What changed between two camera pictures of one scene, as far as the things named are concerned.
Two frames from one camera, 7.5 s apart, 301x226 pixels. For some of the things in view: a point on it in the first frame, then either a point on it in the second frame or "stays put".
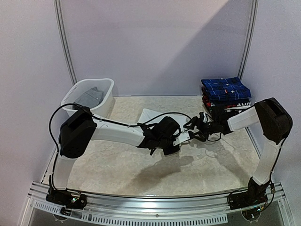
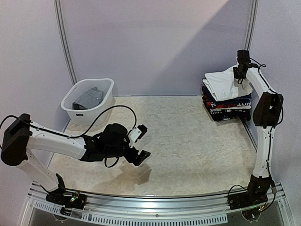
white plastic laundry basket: (95, 93) stays put
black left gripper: (170, 152) → (139, 158)
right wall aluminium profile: (251, 38) stays put
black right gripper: (200, 127) → (240, 73)
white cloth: (149, 116) → (222, 84)
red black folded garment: (225, 104) stays put
